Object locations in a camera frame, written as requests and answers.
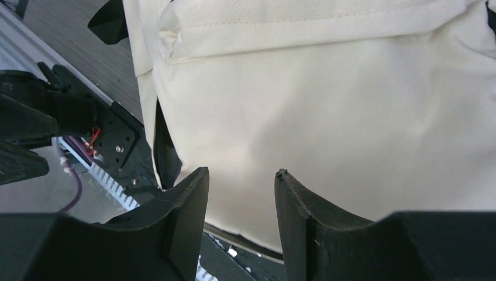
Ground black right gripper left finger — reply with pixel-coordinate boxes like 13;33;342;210
1;167;209;280

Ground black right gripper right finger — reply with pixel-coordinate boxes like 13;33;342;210
274;169;495;280

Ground cream canvas backpack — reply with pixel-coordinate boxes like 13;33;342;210
87;0;496;261

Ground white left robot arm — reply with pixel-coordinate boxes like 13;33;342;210
1;62;97;185

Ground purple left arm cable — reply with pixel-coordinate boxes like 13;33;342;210
56;135;94;215

